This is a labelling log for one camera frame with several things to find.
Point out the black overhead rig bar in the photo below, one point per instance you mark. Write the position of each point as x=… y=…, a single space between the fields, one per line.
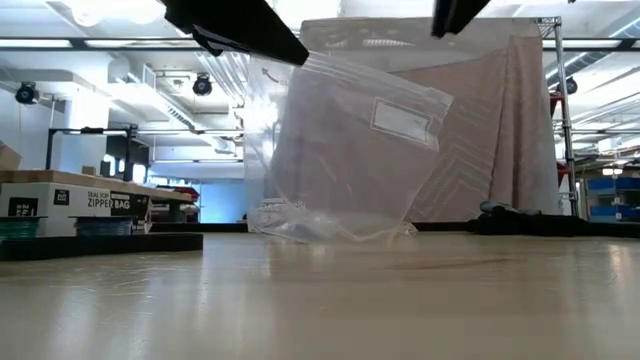
x=75 y=44

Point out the clear plastic bag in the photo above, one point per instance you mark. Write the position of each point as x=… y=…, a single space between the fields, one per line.
x=340 y=150

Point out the grey storage shelf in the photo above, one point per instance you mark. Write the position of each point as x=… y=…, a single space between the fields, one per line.
x=582 y=200

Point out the brown cardboard box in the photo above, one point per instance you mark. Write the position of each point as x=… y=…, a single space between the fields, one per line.
x=7 y=157

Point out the grey-backed work glove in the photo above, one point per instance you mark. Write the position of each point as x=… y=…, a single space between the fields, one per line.
x=505 y=206

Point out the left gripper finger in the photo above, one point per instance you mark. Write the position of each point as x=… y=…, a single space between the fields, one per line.
x=235 y=25

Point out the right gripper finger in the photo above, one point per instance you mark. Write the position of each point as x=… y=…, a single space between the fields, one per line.
x=455 y=15

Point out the red items on workbench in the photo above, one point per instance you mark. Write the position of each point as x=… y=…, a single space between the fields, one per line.
x=180 y=191

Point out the blue storage bin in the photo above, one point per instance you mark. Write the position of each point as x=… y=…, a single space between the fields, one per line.
x=612 y=186
x=612 y=212

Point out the black work glove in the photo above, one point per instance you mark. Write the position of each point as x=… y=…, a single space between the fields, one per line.
x=525 y=226

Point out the thick black rubber band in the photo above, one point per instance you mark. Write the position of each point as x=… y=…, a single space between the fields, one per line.
x=100 y=246

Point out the black aluminium table frame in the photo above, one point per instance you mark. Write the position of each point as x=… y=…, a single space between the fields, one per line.
x=615 y=229

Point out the black white zipper bag box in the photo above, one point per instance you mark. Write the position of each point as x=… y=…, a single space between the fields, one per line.
x=50 y=200

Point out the black background rig frame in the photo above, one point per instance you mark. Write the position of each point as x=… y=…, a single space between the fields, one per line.
x=90 y=131

